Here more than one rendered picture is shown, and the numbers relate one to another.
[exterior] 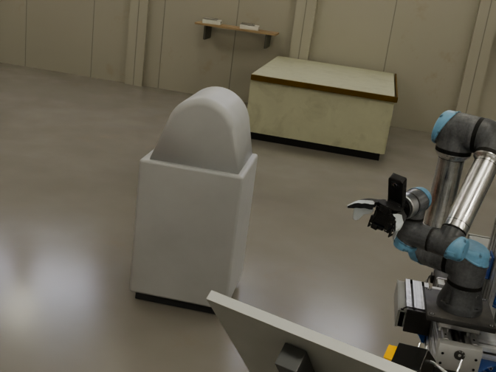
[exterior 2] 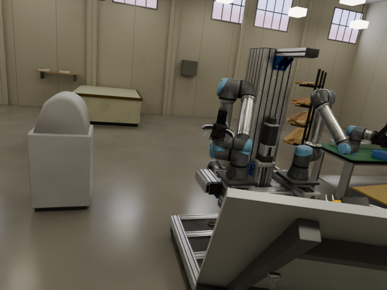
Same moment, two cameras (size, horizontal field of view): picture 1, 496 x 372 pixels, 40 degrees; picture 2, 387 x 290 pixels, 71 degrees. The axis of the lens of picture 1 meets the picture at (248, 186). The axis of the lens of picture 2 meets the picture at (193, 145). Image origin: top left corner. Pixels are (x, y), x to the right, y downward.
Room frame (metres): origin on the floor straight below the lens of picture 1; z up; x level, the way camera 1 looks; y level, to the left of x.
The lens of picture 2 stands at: (0.66, 0.30, 1.85)
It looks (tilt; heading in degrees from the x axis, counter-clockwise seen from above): 16 degrees down; 334
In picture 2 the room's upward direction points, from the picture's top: 7 degrees clockwise
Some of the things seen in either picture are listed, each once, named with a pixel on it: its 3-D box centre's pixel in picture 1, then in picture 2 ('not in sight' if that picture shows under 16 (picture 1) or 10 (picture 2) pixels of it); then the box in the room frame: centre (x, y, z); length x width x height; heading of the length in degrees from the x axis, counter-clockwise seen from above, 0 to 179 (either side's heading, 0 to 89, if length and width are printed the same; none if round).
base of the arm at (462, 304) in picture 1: (461, 293); (237, 170); (2.10, -0.77, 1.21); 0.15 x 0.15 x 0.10
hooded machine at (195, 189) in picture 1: (195, 195); (62, 149); (4.20, 0.33, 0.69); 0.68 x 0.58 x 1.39; 82
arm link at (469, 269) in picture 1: (467, 261); (239, 153); (2.11, -0.76, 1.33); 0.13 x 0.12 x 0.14; 55
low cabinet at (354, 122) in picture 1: (325, 103); (108, 104); (9.53, -0.94, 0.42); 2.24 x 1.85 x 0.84; 171
